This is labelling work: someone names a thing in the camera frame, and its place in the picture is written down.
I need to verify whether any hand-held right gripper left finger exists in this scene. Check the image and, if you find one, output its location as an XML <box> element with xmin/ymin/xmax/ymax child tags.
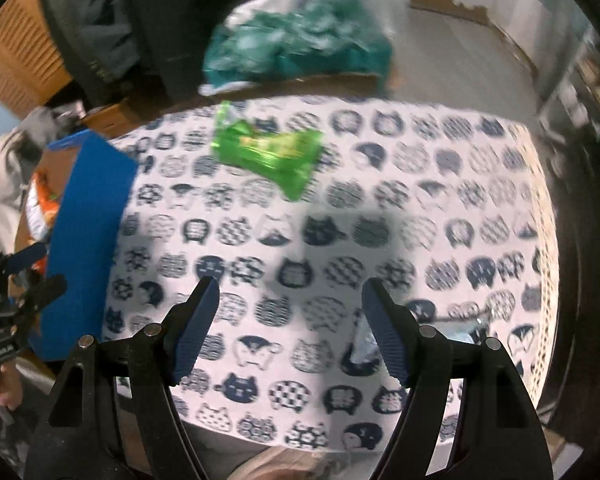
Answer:
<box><xmin>22</xmin><ymin>276</ymin><xmax>221</xmax><ymax>480</ymax></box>

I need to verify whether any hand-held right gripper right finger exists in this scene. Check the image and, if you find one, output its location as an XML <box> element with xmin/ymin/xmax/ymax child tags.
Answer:
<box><xmin>362</xmin><ymin>279</ymin><xmax>556</xmax><ymax>480</ymax></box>

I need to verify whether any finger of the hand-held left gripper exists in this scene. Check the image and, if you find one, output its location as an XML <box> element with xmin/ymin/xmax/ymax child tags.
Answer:
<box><xmin>0</xmin><ymin>275</ymin><xmax>68</xmax><ymax>322</ymax></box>
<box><xmin>0</xmin><ymin>241</ymin><xmax>48</xmax><ymax>277</ymax></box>

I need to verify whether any blue cardboard box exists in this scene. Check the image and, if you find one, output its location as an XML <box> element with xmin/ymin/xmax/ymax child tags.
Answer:
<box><xmin>12</xmin><ymin>129</ymin><xmax>140</xmax><ymax>361</ymax></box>

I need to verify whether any green snack packet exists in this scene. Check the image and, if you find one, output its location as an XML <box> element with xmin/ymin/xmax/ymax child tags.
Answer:
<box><xmin>212</xmin><ymin>101</ymin><xmax>326</xmax><ymax>203</ymax></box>

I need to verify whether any person's left hand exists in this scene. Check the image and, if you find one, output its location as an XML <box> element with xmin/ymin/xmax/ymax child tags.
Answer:
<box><xmin>0</xmin><ymin>365</ymin><xmax>23</xmax><ymax>411</ymax></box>

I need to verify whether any clear wrapper packet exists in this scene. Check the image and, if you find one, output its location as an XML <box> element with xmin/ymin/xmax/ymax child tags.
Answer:
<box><xmin>347</xmin><ymin>310</ymin><xmax>491</xmax><ymax>368</ymax></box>

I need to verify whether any grey clothing pile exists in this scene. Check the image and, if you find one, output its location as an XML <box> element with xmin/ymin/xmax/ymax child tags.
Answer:
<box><xmin>0</xmin><ymin>102</ymin><xmax>86</xmax><ymax>261</ymax></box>

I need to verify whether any cat print tablecloth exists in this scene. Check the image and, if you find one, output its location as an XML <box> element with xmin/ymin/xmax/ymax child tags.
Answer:
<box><xmin>102</xmin><ymin>95</ymin><xmax>561</xmax><ymax>451</ymax></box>

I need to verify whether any small brown cardboard box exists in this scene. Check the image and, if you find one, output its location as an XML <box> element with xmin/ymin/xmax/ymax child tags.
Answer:
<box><xmin>82</xmin><ymin>100</ymin><xmax>146</xmax><ymax>136</ymax></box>

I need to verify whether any wooden louvered door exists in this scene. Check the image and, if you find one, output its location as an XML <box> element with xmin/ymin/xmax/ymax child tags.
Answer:
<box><xmin>0</xmin><ymin>0</ymin><xmax>76</xmax><ymax>106</ymax></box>

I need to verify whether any grey green hanging jacket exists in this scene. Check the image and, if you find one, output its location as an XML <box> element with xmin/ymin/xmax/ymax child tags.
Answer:
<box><xmin>32</xmin><ymin>0</ymin><xmax>146</xmax><ymax>106</ymax></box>

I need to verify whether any black hanging jacket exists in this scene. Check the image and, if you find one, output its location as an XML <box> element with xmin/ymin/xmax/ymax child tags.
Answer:
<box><xmin>125</xmin><ymin>0</ymin><xmax>276</xmax><ymax>103</ymax></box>

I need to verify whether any dark glossy appliance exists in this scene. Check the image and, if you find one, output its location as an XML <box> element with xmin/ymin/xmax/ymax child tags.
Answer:
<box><xmin>535</xmin><ymin>25</ymin><xmax>600</xmax><ymax>411</ymax></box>

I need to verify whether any clear bag of teal packets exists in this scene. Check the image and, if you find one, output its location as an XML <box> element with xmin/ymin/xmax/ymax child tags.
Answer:
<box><xmin>200</xmin><ymin>0</ymin><xmax>396</xmax><ymax>97</ymax></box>

